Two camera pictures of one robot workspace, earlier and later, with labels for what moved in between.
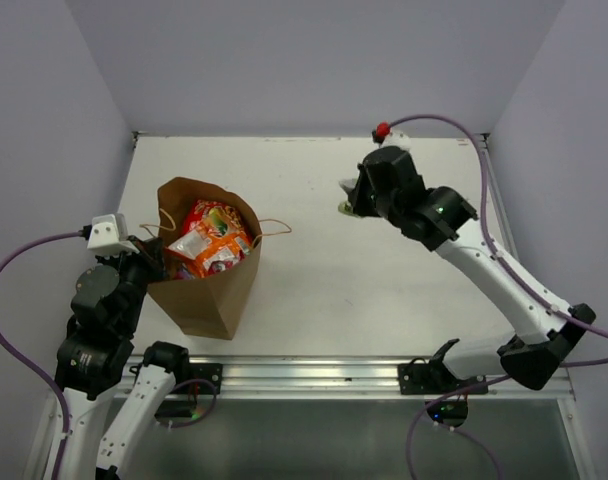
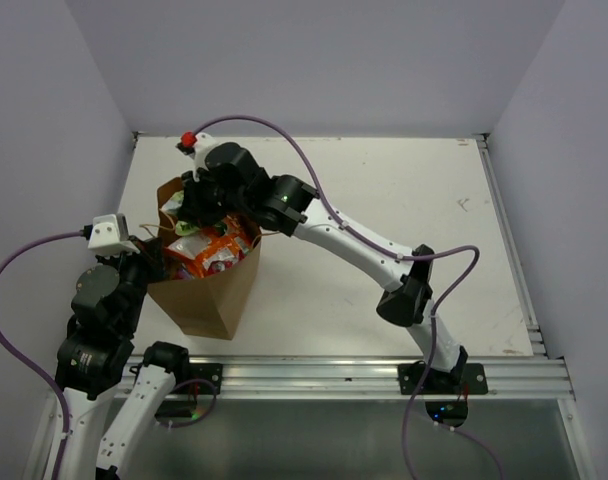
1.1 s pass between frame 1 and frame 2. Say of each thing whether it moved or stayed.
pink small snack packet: stayed
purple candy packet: stayed
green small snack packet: moved
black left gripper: stayed
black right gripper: moved
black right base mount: stayed
